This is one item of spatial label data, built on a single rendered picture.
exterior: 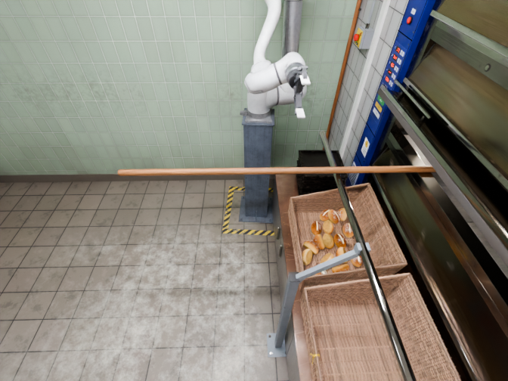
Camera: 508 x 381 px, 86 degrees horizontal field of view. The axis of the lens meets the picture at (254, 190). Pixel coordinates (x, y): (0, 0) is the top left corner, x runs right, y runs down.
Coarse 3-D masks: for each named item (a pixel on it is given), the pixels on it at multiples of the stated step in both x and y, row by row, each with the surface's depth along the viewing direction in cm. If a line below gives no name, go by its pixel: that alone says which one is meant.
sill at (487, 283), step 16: (400, 144) 136; (416, 160) 128; (416, 176) 123; (432, 176) 120; (432, 192) 113; (448, 208) 107; (448, 224) 104; (464, 224) 102; (464, 240) 96; (464, 256) 96; (480, 256) 92; (480, 272) 90; (496, 272) 88; (496, 288) 84; (496, 304) 84
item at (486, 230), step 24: (384, 96) 122; (432, 120) 113; (456, 144) 101; (456, 168) 89; (480, 168) 92; (456, 192) 81; (480, 192) 81; (504, 192) 85; (480, 216) 73; (504, 216) 75
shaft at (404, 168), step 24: (216, 168) 119; (240, 168) 119; (264, 168) 119; (288, 168) 119; (312, 168) 119; (336, 168) 119; (360, 168) 119; (384, 168) 120; (408, 168) 120; (432, 168) 120
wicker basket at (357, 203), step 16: (320, 192) 168; (336, 192) 169; (352, 192) 169; (368, 192) 163; (304, 208) 179; (320, 208) 179; (336, 208) 180; (368, 208) 160; (336, 224) 175; (368, 224) 158; (384, 224) 145; (304, 240) 166; (352, 240) 166; (368, 240) 155; (384, 240) 143; (320, 256) 158; (384, 256) 141; (400, 256) 130; (336, 272) 132; (352, 272) 131; (384, 272) 132
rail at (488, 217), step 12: (384, 84) 125; (408, 120) 105; (420, 132) 98; (432, 144) 92; (444, 156) 88; (444, 168) 86; (456, 180) 81; (468, 192) 77; (480, 204) 73; (492, 216) 70; (492, 228) 69; (504, 228) 68; (504, 240) 66
